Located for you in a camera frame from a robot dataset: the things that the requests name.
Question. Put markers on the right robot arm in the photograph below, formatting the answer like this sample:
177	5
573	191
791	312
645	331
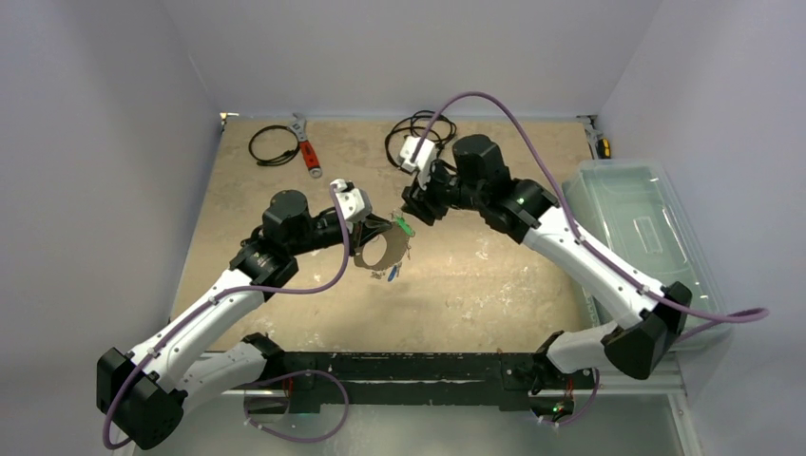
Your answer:
646	316

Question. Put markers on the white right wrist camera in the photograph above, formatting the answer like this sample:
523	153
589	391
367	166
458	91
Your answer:
415	154

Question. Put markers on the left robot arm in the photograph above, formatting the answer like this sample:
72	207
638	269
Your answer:
145	392

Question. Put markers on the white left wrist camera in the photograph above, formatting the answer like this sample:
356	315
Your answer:
353	202

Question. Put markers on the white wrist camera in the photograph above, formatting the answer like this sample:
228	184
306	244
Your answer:
415	154
353	202

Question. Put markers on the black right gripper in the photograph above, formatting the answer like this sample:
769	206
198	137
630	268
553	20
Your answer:
421	202

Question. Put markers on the green key tag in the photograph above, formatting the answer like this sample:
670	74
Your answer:
405	226

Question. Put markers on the clear plastic storage bin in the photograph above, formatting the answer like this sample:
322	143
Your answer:
631	207

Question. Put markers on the red handled adjustable wrench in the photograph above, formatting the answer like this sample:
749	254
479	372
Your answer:
298	127

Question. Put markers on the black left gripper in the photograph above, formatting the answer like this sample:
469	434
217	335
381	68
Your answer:
361	231

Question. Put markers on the yellow black clamp tool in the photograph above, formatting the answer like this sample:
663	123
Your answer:
597	142

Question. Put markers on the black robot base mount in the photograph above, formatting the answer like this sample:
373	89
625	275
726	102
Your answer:
509	381

